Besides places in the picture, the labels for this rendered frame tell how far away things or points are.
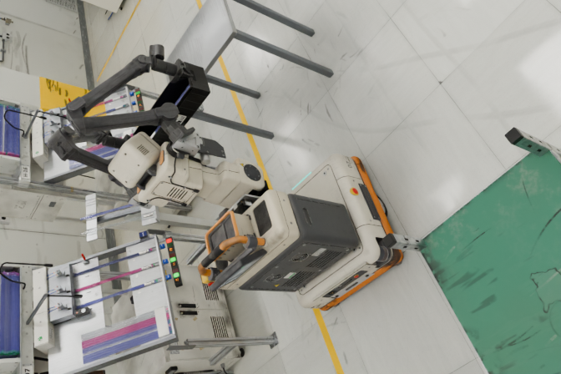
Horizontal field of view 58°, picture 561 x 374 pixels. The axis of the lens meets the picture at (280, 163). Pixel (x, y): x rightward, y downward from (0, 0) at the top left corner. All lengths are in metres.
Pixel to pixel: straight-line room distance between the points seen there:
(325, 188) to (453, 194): 0.67
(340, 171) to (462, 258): 1.39
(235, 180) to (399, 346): 1.17
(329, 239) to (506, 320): 1.16
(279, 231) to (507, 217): 1.08
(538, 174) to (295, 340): 2.23
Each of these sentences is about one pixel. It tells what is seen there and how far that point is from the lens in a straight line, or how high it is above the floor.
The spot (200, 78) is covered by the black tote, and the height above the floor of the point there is 1.05.
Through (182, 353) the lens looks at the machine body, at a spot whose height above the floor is 0.50.
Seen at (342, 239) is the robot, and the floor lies 0.43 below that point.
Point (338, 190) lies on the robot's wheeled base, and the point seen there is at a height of 0.28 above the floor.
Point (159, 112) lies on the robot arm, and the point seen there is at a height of 1.29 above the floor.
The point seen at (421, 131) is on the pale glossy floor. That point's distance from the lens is 2.81.
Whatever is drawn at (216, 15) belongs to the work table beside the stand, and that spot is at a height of 0.80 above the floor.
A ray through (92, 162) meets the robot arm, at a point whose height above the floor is 1.44.
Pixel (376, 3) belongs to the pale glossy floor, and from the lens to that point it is 3.34.
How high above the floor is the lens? 2.21
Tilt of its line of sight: 38 degrees down
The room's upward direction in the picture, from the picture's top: 76 degrees counter-clockwise
